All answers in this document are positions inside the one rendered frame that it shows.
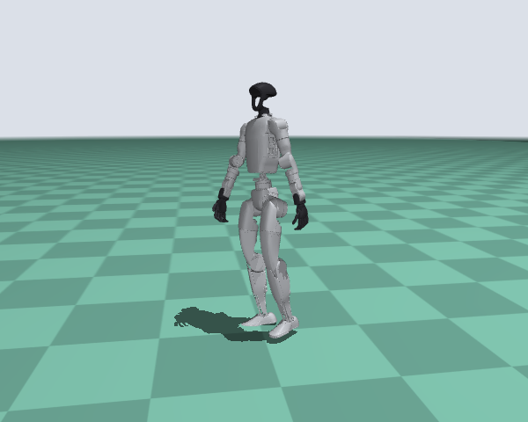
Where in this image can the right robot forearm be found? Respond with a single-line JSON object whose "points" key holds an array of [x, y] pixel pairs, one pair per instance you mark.
{"points": [[229, 180]]}

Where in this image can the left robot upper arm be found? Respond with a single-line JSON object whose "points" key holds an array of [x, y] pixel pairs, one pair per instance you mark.
{"points": [[279, 128]]}

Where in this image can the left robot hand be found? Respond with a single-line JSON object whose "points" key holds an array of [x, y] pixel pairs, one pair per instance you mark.
{"points": [[302, 213]]}

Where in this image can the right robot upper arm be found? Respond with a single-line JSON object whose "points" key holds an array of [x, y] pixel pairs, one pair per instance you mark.
{"points": [[238, 160]]}

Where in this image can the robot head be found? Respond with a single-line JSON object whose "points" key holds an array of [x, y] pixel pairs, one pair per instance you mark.
{"points": [[263, 91]]}

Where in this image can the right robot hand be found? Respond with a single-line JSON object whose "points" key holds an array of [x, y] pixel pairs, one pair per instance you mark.
{"points": [[220, 207]]}

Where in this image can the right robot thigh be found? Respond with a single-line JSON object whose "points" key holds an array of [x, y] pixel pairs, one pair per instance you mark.
{"points": [[248, 235]]}

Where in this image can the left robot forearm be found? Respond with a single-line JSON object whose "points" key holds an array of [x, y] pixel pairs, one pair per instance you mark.
{"points": [[294, 180]]}

